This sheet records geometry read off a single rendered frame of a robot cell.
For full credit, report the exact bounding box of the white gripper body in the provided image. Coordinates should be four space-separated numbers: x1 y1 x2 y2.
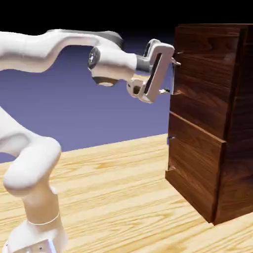
140 39 175 104

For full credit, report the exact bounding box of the dark wood cabinet door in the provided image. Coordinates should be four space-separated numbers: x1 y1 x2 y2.
169 26 247 141
165 111 227 224

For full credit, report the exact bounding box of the dark wood cabinet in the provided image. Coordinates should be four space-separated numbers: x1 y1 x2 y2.
165 23 253 226

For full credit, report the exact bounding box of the thin dark metal handle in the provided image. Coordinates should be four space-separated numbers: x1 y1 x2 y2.
171 50 184 96
166 135 177 172

